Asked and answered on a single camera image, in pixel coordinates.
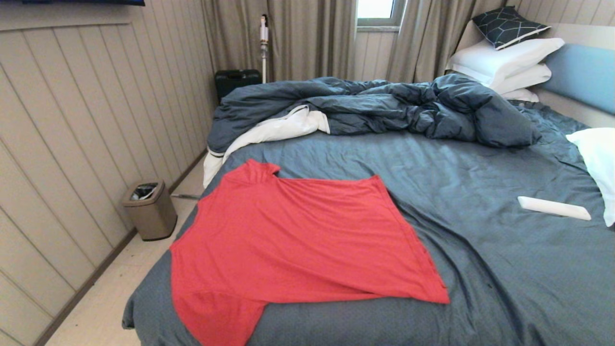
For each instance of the red t-shirt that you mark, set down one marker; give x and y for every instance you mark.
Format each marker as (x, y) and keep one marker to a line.
(298, 240)

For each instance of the white bed linen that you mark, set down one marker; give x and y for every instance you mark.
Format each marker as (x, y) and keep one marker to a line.
(274, 129)

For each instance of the dark blue crumpled duvet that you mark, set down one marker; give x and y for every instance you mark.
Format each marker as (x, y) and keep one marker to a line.
(384, 105)

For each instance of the black hard case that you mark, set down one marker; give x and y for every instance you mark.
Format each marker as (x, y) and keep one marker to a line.
(235, 81)

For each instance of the grey metal floor rod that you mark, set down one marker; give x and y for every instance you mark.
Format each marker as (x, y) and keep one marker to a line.
(185, 196)

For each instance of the white stick vacuum cleaner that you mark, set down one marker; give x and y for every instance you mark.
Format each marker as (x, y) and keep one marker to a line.
(264, 48)

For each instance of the beige curtain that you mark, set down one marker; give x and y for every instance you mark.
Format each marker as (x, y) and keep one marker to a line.
(432, 38)
(298, 38)

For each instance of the bronze trash bin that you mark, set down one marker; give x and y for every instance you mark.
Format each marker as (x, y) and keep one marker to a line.
(153, 216)

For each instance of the black and white trash bag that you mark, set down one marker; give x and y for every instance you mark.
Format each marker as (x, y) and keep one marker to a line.
(144, 191)

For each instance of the grey framed window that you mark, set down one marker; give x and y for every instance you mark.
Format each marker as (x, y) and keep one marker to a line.
(377, 12)

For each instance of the large white pillow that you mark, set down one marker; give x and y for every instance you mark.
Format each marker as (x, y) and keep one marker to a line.
(499, 60)

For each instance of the dark patterned cushion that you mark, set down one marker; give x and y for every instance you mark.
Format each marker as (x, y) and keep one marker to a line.
(507, 26)

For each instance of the white flat remote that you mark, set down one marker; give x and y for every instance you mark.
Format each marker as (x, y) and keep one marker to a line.
(552, 207)

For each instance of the blue headboard pad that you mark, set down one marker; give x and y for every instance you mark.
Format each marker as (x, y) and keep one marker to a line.
(584, 77)

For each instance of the dark wall screen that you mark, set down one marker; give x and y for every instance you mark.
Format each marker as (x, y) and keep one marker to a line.
(81, 2)

